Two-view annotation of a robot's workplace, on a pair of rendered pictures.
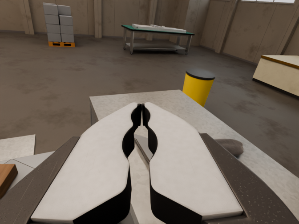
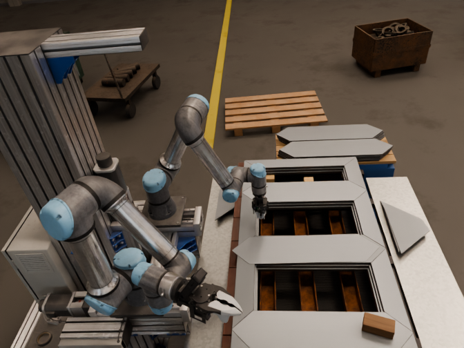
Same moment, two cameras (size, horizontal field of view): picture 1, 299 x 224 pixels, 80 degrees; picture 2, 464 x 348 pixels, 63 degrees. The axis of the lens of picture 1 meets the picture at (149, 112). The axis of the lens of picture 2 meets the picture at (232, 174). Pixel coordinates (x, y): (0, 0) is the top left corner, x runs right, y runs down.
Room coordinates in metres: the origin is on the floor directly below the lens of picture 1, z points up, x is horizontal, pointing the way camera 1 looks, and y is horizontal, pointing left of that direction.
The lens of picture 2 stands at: (0.48, -0.45, 2.38)
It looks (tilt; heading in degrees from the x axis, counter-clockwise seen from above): 38 degrees down; 127
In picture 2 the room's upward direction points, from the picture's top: 6 degrees counter-clockwise
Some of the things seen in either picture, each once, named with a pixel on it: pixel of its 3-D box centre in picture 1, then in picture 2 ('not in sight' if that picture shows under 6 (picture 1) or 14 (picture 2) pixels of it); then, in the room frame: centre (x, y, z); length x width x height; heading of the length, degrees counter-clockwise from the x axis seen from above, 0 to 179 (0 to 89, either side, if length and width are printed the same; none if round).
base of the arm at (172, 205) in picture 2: not in sight; (160, 203); (-0.73, 0.50, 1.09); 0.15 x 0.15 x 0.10
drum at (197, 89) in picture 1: (194, 94); not in sight; (2.80, -0.70, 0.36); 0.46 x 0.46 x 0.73
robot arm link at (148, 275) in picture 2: not in sight; (151, 278); (-0.19, -0.03, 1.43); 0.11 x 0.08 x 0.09; 6
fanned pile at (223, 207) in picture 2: not in sight; (227, 201); (-0.70, 1.02, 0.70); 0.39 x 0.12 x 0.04; 120
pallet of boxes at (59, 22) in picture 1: (58, 24); not in sight; (6.61, 3.52, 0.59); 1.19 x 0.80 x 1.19; 31
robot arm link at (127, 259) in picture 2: not in sight; (130, 267); (-0.47, 0.07, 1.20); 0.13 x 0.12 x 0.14; 96
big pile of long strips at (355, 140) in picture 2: not in sight; (331, 143); (-0.29, 1.78, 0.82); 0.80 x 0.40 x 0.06; 30
